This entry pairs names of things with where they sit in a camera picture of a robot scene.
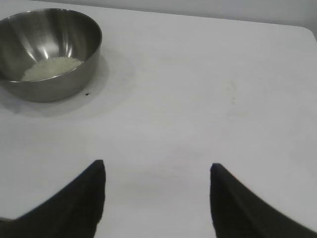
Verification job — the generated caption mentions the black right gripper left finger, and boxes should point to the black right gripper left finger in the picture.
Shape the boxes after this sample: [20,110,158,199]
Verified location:
[0,160,106,238]

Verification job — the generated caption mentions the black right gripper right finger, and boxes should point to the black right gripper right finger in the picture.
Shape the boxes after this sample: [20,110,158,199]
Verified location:
[210,163,317,238]

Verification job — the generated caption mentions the white rice grains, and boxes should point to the white rice grains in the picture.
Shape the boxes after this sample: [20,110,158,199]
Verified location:
[21,56,84,81]

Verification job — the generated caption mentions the stainless steel mixing bowl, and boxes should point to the stainless steel mixing bowl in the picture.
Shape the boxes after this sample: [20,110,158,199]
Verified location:
[0,8,103,103]

